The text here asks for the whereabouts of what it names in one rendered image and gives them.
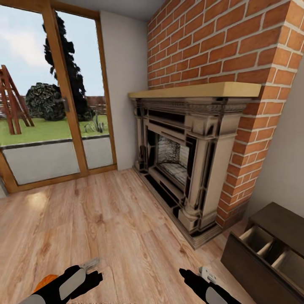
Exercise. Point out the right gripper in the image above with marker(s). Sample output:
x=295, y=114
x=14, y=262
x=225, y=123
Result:
x=192, y=280

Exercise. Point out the cabinet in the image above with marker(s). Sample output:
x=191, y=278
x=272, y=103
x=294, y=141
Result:
x=268, y=259

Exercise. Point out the wood fireplace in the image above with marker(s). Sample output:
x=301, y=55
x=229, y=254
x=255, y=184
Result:
x=184, y=147

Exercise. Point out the countertop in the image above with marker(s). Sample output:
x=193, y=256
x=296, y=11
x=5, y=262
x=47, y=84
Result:
x=220, y=89

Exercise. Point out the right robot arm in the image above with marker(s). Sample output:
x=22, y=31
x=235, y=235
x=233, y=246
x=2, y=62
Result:
x=204, y=285

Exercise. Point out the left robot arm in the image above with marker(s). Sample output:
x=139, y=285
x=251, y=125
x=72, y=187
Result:
x=73, y=283

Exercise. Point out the pumpkin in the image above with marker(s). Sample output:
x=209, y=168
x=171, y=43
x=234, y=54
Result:
x=45, y=281

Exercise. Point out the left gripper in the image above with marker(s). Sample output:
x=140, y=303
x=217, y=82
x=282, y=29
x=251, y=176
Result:
x=93, y=280

